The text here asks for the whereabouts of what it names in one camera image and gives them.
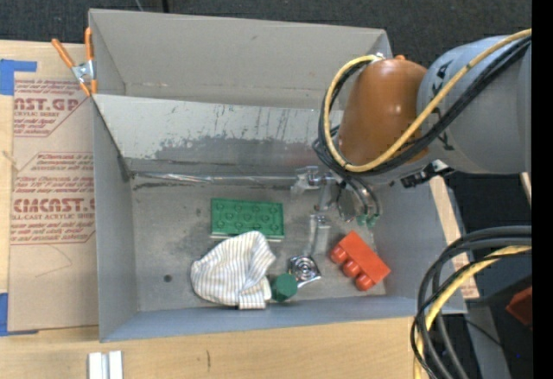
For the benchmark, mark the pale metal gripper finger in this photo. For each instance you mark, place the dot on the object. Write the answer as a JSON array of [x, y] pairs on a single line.
[[319, 235], [307, 179]]

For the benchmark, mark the silver metal ringed disc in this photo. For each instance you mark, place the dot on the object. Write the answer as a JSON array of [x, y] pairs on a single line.
[[304, 268]]

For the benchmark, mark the red-orange toy brick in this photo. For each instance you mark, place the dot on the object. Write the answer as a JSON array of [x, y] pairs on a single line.
[[360, 258]]

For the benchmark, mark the dark green hexagonal block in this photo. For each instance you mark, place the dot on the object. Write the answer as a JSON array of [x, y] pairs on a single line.
[[284, 287]]

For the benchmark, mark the green flat studded block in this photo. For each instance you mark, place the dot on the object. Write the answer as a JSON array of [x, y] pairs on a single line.
[[242, 215]]

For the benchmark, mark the white striped cloth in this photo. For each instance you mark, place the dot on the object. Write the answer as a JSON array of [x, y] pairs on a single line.
[[229, 271]]

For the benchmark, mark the grey metal bin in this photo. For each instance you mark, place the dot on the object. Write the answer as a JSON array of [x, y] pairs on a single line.
[[173, 239]]

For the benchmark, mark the brown cardboard board red print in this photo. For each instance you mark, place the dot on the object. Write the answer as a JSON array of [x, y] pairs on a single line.
[[47, 273]]

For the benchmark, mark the black cylinder on white bracket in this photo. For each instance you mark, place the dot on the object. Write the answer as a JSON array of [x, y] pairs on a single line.
[[417, 179]]

